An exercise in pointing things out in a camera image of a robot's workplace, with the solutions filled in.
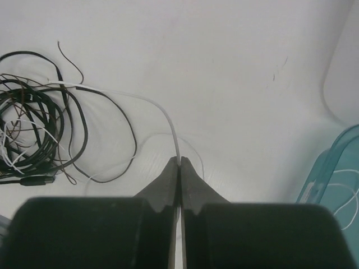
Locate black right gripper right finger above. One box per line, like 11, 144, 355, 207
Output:
180, 157, 229, 268

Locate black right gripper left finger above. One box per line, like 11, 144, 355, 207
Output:
135, 157, 179, 268

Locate thin white wire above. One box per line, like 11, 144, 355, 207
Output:
47, 80, 205, 197

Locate black cable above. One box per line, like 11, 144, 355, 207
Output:
0, 50, 138, 187

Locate thin brown wire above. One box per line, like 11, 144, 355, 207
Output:
0, 41, 85, 185

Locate teal transparent plastic bin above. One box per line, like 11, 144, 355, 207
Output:
296, 124, 359, 230

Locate white plastic basin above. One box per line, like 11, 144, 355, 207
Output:
323, 1, 358, 125

